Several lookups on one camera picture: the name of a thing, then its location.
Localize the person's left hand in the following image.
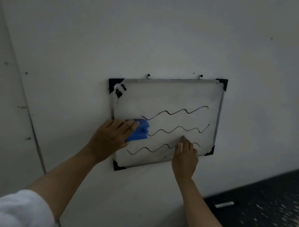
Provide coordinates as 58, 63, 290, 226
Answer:
85, 115, 140, 168

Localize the person's right hand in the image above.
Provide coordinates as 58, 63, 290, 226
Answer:
170, 134, 201, 181

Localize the blue cleaning cloth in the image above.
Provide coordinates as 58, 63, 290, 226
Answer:
122, 117, 151, 145

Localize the metal framed whiteboard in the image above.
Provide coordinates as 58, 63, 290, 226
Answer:
98, 65, 228, 184

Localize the person's right forearm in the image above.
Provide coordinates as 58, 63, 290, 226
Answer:
173, 177, 229, 227

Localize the person's left forearm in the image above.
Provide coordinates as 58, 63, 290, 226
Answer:
23, 140, 99, 226

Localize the white marker pen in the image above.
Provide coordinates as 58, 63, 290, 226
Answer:
214, 199, 235, 211

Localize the white left sleeve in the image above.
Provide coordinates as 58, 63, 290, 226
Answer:
0, 186, 59, 227

